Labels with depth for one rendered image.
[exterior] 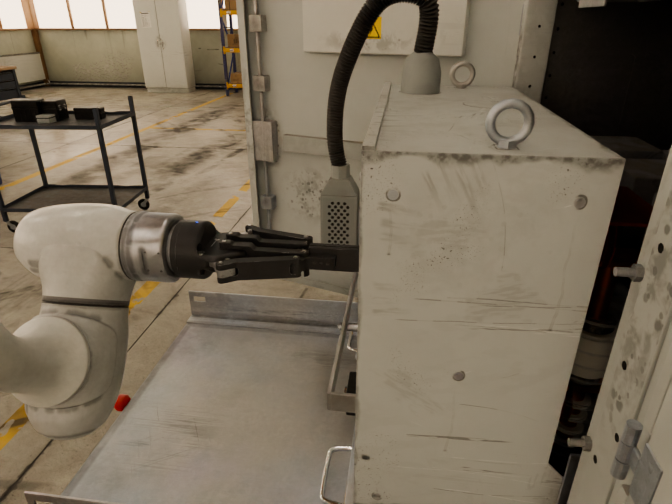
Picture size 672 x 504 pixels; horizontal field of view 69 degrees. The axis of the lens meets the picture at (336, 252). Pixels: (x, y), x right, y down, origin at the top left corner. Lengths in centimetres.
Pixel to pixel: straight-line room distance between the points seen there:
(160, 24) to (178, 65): 86
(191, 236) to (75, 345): 18
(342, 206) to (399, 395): 45
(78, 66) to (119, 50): 118
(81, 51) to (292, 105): 1287
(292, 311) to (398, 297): 68
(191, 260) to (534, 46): 70
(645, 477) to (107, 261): 57
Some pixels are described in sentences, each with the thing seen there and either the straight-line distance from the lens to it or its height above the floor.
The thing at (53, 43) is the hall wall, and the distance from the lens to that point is 1438.
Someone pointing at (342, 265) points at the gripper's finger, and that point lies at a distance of 60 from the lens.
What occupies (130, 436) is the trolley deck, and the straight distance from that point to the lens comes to 97.
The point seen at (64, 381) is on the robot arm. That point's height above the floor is 113.
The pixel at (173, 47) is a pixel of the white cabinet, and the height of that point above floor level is 94.
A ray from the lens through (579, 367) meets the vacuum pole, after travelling 66.
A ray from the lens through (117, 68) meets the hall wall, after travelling 1359.
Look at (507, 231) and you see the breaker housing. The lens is 48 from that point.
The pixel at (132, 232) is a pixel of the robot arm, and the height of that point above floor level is 126.
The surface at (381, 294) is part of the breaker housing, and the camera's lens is 50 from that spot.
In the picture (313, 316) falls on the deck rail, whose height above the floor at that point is 87.
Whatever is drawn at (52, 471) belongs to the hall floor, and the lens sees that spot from 223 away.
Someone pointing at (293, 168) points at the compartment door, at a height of 115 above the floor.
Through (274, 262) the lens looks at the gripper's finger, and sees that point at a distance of 58.
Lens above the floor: 150
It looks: 25 degrees down
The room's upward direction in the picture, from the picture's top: straight up
